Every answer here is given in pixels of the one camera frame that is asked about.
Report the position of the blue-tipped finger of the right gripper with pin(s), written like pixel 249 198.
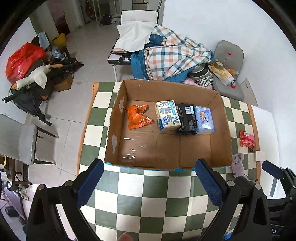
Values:
pixel 272 169

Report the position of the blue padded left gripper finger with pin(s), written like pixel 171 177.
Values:
pixel 86 182

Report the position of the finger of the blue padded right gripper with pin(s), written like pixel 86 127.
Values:
pixel 219 192

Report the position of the light blue tissue pack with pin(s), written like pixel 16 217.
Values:
pixel 204 120

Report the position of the black snack packet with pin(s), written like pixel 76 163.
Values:
pixel 187 119

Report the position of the white blue milk carton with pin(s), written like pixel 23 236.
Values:
pixel 167 116

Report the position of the orange snack packet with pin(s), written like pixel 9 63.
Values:
pixel 136 117

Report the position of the purple soft plush toy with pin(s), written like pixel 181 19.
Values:
pixel 237 166

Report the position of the blue smartphone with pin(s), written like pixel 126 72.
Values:
pixel 273 187

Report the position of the white paper card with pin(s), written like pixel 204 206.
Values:
pixel 259 156

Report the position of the green white checkered tablecloth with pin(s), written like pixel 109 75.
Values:
pixel 148 204

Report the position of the red snack packet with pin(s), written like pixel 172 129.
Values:
pixel 246 139

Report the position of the grey chair at left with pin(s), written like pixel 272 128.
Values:
pixel 19 141

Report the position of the small brown cardboard box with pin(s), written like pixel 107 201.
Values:
pixel 64 83

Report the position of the white snack bag on chair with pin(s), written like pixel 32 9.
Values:
pixel 225 75

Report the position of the black white patterned bag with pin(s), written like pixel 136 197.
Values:
pixel 202 76

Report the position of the white goose plush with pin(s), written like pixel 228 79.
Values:
pixel 37 76

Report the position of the grey padded chair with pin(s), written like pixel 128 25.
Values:
pixel 231 56

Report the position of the red plastic bag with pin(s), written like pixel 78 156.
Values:
pixel 22 60

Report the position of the plaid blanket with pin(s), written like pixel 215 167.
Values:
pixel 168 56

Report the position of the yellow bucket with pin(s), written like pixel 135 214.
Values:
pixel 59 41

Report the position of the white cloth on bench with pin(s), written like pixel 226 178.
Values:
pixel 133 36

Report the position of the white bench chair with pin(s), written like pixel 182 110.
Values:
pixel 128 16

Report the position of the black stroller frame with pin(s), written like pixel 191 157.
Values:
pixel 30 97

